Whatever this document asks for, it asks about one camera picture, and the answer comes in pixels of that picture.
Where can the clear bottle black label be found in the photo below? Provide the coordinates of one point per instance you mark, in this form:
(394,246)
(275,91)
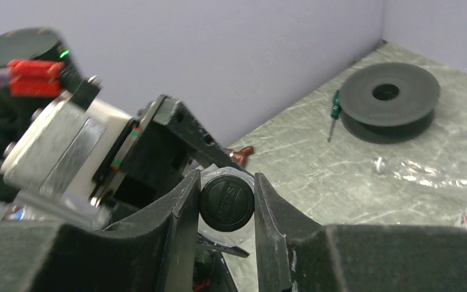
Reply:
(228,239)

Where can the red brown small object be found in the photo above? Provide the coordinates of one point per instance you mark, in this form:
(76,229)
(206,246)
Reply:
(240,156)

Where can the clear Pocari Sweat bottle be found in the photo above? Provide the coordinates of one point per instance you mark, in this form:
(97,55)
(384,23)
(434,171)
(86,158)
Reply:
(429,175)

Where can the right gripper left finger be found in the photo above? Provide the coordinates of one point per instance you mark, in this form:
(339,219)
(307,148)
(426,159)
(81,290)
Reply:
(151,250)

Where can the black bottle cap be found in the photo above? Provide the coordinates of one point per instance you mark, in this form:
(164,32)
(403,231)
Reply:
(226,203)

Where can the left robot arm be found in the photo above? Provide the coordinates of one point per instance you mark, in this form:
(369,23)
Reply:
(17,113)

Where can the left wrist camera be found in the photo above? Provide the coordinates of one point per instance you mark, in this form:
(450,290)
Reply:
(68,139)

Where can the black filament spool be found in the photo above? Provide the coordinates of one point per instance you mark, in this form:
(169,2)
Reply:
(388,103)

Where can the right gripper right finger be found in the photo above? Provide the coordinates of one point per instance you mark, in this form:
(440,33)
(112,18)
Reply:
(295,253)

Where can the green handled screwdriver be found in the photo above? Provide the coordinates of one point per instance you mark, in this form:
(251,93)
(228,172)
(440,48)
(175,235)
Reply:
(335,112)

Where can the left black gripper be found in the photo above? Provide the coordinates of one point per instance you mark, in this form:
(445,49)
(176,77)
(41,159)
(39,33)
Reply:
(150,153)

